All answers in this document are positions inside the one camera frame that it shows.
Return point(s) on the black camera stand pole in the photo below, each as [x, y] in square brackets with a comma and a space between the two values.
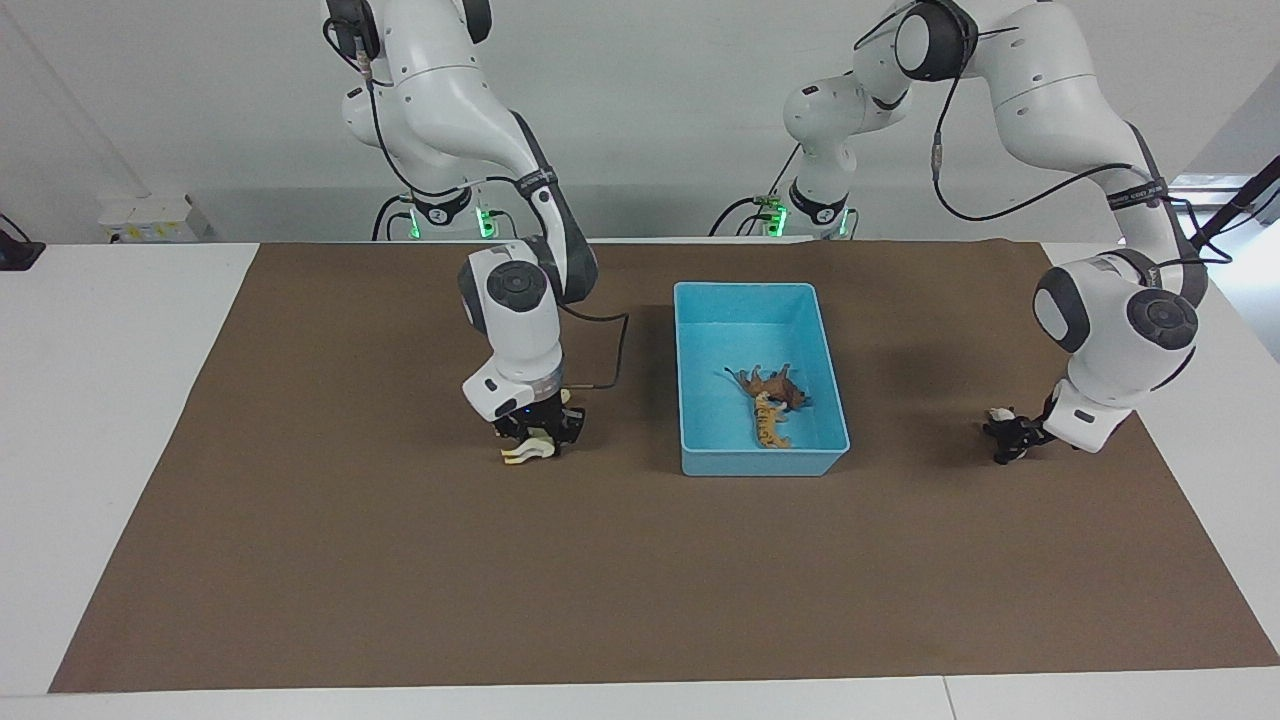
[1235, 205]

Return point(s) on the black clamp mount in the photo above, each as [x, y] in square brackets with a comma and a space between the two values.
[15, 250]

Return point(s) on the orange striped tiger toy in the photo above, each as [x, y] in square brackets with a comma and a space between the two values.
[768, 420]

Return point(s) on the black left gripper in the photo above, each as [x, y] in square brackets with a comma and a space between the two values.
[1048, 420]

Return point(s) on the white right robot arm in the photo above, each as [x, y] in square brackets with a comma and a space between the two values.
[515, 320]

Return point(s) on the cream llama toy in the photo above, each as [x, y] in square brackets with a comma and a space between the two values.
[530, 452]

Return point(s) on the black and white panda toy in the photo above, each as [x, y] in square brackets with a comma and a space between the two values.
[1005, 425]

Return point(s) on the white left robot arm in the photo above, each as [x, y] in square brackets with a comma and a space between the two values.
[1110, 310]

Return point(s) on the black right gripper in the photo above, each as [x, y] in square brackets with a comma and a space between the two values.
[550, 418]

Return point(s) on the brown lion toy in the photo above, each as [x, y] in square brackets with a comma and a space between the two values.
[775, 385]

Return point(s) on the white cardboard box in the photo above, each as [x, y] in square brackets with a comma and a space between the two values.
[150, 218]

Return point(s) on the brown table mat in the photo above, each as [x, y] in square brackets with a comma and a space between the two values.
[620, 580]

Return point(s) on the light blue plastic storage box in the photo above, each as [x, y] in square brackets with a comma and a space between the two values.
[757, 330]

